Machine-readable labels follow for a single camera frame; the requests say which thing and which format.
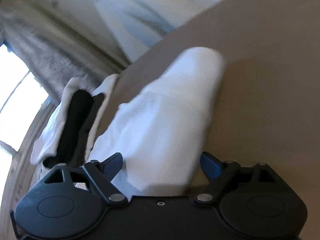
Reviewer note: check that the white curtain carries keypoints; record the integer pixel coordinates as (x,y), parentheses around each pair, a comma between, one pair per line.
(140,12)

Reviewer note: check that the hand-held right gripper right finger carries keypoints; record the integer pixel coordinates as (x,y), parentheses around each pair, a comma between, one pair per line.
(210,166)

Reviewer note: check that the white folded garment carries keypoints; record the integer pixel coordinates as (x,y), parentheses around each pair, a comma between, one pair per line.
(107,90)

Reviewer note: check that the white shirt green trim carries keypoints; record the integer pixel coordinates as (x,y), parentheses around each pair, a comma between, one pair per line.
(162,120)

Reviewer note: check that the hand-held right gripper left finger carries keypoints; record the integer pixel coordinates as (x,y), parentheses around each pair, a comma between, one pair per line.
(113,165)

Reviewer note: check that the grey silver curtain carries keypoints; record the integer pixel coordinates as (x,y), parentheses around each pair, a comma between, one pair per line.
(50,42)

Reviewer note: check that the window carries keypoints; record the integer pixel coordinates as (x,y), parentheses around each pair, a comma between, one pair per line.
(15,92)

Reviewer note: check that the white folded shirt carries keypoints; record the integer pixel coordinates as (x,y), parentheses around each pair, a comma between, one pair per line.
(53,130)

